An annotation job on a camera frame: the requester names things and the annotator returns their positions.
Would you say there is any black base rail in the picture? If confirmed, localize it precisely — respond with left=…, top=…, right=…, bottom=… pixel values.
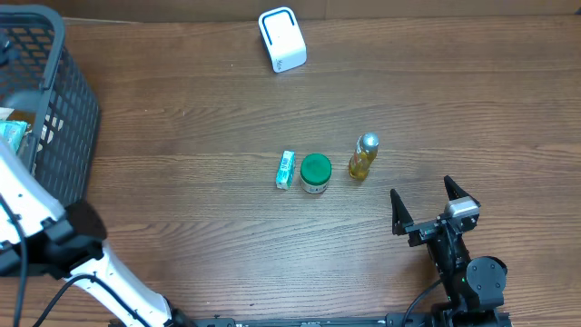
left=192, top=313, right=513, bottom=327

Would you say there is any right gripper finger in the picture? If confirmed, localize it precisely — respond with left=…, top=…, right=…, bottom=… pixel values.
left=389, top=189, right=414, bottom=235
left=444, top=175, right=470, bottom=201

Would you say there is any white barcode scanner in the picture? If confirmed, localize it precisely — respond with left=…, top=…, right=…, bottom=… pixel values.
left=258, top=6, right=307, bottom=74

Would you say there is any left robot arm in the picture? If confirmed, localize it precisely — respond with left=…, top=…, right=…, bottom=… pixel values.
left=1, top=143, right=193, bottom=326

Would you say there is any yellow bottle silver cap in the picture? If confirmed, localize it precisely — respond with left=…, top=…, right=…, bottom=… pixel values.
left=349, top=133, right=379, bottom=181

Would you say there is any grey plastic mesh basket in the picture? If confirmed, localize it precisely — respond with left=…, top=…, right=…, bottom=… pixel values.
left=1, top=5, right=101, bottom=206

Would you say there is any small kleenex tissue pack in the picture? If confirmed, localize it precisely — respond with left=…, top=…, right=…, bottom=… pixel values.
left=275, top=150, right=295, bottom=190

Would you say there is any teal tissue pack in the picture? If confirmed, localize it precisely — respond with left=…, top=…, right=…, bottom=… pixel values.
left=0, top=120, right=28, bottom=153

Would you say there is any green lid jar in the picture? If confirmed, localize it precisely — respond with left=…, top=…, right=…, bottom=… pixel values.
left=300, top=154, right=332, bottom=194

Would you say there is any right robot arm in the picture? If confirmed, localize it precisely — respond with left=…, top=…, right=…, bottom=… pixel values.
left=386, top=175, right=512, bottom=327

